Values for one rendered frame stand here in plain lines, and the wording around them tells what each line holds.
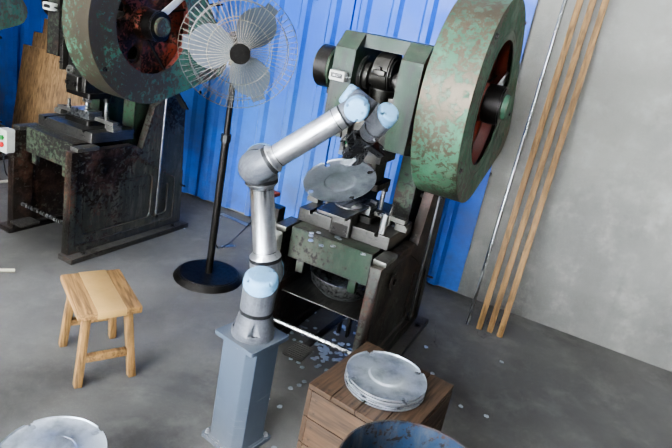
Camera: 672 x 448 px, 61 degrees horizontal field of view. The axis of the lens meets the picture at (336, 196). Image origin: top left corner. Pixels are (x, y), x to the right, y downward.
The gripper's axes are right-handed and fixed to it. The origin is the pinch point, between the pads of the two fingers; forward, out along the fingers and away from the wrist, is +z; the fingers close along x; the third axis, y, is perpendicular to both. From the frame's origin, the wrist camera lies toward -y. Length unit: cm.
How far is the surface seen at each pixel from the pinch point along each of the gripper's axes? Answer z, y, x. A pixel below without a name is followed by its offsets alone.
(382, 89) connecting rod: 0.9, -24.5, -36.8
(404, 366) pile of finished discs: 19, -18, 74
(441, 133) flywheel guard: -30.7, -20.6, 3.6
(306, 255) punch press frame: 53, -3, 18
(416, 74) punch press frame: -17.9, -28.0, -31.5
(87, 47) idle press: 70, 85, -92
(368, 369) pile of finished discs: 19, -4, 73
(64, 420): 40, 93, 74
